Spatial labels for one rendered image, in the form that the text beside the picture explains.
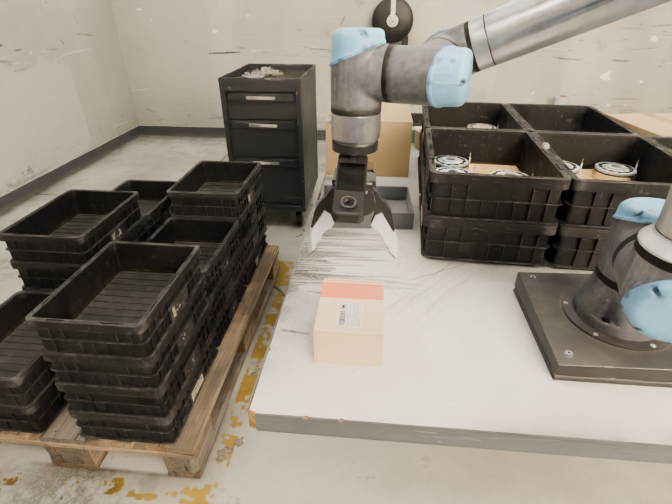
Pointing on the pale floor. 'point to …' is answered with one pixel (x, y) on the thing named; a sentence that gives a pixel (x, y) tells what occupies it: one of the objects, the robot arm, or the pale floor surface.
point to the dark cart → (274, 131)
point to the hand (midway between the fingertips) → (351, 258)
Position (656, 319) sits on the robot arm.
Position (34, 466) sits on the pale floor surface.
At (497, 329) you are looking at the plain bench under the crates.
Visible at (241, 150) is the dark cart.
